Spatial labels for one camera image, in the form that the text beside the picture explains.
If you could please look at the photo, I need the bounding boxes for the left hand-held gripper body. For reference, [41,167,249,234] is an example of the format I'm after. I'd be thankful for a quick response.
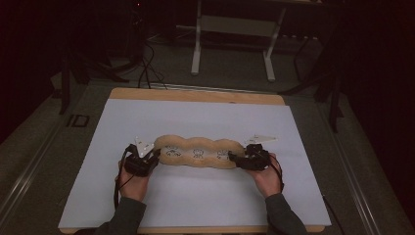
[123,136,159,178]

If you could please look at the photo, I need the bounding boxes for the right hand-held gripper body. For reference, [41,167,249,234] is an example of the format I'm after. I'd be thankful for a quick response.
[241,134,279,171]

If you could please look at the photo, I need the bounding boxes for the scalloped wooden puzzle tray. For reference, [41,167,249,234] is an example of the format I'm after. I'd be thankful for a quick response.
[153,134,247,170]

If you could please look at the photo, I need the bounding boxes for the person's left hand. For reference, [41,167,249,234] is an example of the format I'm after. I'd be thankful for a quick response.
[115,161,152,204]

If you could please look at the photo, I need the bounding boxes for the person's right hand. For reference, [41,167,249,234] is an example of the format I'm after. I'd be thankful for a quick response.
[246,152,285,199]

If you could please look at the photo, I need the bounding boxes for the white table sheet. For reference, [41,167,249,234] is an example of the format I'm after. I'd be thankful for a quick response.
[58,98,332,229]

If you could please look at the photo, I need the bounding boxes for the wooden table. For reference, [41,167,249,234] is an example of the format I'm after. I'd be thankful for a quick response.
[59,86,326,235]

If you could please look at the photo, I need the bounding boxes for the black metal stand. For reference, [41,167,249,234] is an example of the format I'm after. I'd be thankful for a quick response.
[279,32,346,133]
[58,48,129,116]

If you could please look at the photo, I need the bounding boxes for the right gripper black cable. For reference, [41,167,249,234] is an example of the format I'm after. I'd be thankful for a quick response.
[268,161,285,194]

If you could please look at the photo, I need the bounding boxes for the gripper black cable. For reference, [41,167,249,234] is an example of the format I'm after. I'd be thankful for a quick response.
[113,144,135,211]
[268,161,285,194]

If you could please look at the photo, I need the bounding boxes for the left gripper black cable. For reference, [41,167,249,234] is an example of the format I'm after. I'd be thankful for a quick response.
[113,144,135,211]

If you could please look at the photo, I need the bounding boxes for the black rectangular floor frame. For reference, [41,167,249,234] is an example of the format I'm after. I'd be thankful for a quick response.
[66,114,91,128]

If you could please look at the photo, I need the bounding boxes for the black floor cables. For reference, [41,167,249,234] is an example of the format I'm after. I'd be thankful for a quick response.
[136,41,168,90]

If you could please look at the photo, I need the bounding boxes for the white metal desk frame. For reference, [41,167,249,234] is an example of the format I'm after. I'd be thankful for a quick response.
[190,0,288,83]

